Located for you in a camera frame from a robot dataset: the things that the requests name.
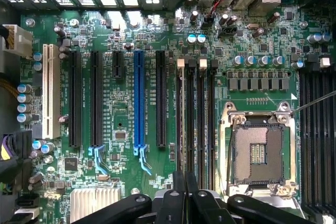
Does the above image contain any silver finned heat sink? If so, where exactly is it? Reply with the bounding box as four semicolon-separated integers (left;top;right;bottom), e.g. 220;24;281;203
70;187;122;223

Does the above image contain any white power connector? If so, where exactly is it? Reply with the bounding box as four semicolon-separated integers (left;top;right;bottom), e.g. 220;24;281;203
1;24;34;59

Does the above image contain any metal socket cover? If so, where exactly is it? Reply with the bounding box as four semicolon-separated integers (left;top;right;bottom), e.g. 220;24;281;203
225;182;301;210

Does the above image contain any thin metal locking lever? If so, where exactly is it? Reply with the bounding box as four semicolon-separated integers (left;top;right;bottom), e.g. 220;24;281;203
290;91;336;116

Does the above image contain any black power plug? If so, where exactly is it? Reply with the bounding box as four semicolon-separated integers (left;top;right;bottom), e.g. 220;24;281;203
0;129;34;183

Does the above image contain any blue expansion slot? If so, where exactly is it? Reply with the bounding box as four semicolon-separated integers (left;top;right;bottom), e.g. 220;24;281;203
132;49;153;176

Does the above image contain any black RAM slot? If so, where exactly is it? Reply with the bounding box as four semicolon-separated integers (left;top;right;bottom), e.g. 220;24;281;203
186;58;197;174
197;57;208;190
319;57;331;211
309;53;320;209
208;58;220;190
300;71;310;206
175;58;186;172
329;71;336;214

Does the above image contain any white expansion slot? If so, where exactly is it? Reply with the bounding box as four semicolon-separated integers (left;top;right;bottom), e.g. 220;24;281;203
41;43;61;140

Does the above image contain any CPU socket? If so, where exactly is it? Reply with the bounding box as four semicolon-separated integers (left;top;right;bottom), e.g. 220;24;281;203
219;100;300;201

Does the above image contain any long black expansion slot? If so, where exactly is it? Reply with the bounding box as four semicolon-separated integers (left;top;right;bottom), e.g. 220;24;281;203
155;50;167;148
88;50;109;175
68;50;83;148

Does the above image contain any short black expansion slot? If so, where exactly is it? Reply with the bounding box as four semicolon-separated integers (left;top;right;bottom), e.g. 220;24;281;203
112;50;125;79

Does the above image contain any green Dell motherboard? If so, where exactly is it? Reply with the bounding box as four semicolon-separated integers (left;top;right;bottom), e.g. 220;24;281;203
15;6;336;224

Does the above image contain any black data plug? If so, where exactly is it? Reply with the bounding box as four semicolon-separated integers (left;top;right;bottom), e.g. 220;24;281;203
14;194;40;221

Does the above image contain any yellow braided wire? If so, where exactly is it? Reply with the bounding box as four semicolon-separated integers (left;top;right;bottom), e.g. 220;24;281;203
0;78;19;99

